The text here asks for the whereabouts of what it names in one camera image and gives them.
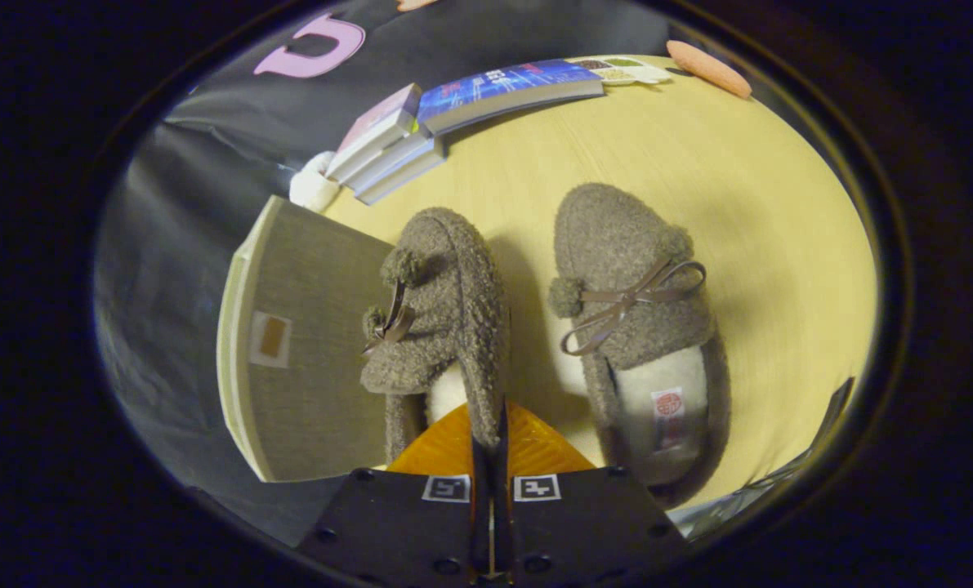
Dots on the black backdrop cloth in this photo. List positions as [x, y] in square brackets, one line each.
[208, 163]

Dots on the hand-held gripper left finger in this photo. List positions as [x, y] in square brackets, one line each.
[388, 523]

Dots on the orange oval sponge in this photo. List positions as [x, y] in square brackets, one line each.
[708, 69]

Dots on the grey fabric storage box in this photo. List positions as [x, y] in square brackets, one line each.
[314, 286]

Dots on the white picture leaflet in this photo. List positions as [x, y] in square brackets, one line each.
[621, 72]

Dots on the light blue cover book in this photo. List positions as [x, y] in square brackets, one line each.
[408, 173]

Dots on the white paperback book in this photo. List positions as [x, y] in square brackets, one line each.
[396, 158]

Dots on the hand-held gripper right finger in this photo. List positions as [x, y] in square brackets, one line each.
[600, 523]

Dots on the pink cover book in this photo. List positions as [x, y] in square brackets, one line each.
[376, 122]

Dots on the dark blue cover book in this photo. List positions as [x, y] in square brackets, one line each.
[502, 86]

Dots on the brown fuzzy slipper shoe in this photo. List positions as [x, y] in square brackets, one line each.
[453, 286]
[617, 237]

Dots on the white plush toy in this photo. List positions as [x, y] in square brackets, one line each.
[313, 186]

